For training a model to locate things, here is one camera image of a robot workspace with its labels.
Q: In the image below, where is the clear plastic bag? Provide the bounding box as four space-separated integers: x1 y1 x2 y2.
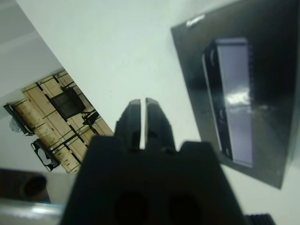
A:
9 117 20 132

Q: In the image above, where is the black mesh chair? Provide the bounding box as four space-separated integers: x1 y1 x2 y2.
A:
49 88 100 127

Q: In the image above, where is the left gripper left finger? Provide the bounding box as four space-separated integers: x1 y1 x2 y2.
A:
114 99 143 150

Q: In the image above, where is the black printed box lid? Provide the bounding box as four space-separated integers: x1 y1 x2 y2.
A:
170 0 300 190

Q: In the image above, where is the black flat tray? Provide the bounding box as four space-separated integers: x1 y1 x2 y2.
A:
30 138 60 172
3 103 32 136

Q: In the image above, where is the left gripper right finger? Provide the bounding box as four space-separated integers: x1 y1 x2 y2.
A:
144 97 176 153

